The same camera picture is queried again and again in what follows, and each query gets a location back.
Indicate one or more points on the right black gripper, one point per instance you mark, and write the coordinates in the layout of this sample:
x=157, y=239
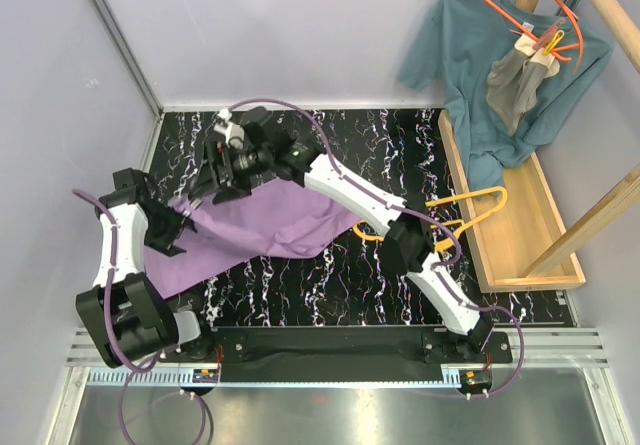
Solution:
x=233, y=186

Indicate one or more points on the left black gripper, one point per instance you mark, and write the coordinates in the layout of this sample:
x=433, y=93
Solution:
x=178, y=222

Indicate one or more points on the purple trousers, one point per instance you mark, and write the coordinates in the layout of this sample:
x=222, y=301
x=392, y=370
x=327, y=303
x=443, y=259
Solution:
x=279, y=219

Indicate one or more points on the yellow plastic hanger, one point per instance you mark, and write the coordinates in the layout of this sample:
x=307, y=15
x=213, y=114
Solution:
x=460, y=225

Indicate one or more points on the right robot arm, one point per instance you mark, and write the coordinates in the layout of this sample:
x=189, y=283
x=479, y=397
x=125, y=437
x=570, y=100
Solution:
x=407, y=247

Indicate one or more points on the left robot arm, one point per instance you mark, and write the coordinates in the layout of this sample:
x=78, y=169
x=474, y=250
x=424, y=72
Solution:
x=123, y=312

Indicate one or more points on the teal t-shirt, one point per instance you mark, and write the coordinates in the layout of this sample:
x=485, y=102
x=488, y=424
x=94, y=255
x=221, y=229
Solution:
x=458, y=42

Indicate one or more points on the grey beige cloth bag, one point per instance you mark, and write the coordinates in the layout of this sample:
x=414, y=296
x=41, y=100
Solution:
x=513, y=81

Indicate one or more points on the wooden clothes rack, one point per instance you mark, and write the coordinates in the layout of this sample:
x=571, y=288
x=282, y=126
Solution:
x=520, y=242

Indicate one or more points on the yellow clothes peg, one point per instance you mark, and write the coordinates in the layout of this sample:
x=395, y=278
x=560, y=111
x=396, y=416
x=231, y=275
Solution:
x=551, y=44

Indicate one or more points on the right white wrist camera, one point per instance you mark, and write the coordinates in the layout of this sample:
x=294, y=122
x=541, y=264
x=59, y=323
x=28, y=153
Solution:
x=228, y=133

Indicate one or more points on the aluminium frame rail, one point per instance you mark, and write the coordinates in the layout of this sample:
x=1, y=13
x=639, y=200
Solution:
x=124, y=51

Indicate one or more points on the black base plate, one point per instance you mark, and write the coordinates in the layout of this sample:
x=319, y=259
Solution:
x=335, y=354

